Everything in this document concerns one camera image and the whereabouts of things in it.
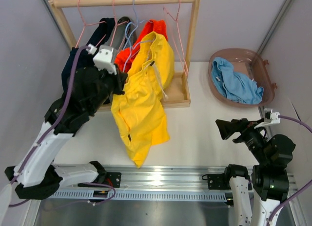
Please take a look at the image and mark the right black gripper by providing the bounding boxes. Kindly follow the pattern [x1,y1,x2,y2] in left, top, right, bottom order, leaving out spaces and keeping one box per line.
[215,117,269,164]

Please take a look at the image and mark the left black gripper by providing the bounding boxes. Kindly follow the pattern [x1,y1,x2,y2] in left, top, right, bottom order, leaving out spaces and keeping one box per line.
[87,63,128,114]

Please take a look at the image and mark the orange shorts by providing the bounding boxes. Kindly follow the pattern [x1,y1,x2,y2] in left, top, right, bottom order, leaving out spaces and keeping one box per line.
[115,19,168,73]

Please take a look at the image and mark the light blue shorts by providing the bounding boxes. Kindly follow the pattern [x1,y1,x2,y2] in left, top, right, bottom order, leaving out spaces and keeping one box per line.
[211,57,264,105]

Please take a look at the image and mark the yellow shorts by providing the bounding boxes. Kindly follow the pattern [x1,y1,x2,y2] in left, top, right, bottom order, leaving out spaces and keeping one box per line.
[111,32,175,168]

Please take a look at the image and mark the pink hanger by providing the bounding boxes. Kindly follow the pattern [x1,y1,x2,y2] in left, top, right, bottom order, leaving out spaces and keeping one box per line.
[163,0,189,76]
[75,0,106,48]
[110,0,119,47]

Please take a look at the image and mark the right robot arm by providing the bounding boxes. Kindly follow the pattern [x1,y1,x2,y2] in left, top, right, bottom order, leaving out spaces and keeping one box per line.
[215,118,295,226]

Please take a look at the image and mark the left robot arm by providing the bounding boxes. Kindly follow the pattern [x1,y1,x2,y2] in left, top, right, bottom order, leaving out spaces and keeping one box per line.
[5,67,128,200]

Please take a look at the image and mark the grey shorts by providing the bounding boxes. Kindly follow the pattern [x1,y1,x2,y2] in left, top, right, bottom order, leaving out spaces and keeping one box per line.
[106,17,137,51]

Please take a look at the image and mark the navy blue shorts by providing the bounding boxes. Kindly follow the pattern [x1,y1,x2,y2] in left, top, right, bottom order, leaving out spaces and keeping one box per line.
[60,17,116,95]

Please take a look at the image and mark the wooden clothes rack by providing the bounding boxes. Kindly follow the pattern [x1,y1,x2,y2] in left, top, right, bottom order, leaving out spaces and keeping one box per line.
[47,0,202,112]

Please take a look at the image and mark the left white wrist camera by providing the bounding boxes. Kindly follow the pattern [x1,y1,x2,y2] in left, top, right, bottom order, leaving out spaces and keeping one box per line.
[87,44,117,75]

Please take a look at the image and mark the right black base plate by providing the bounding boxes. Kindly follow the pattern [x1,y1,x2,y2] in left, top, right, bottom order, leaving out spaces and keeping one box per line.
[201,173,231,190]

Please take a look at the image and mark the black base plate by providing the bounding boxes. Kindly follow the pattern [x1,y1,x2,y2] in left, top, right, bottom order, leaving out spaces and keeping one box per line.
[77,171,122,188]
[201,173,231,190]

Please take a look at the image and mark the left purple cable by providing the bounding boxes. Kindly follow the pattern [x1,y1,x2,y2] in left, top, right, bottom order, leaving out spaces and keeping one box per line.
[8,45,92,207]

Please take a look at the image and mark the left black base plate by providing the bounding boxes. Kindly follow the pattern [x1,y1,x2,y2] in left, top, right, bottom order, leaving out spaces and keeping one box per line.
[77,171,122,188]

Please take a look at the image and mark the aluminium mounting rail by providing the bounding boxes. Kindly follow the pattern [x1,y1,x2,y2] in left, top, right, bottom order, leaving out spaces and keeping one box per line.
[48,165,299,193]

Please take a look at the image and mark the slotted grey cable duct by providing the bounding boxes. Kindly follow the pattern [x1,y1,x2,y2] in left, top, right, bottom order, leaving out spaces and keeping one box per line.
[51,189,227,202]

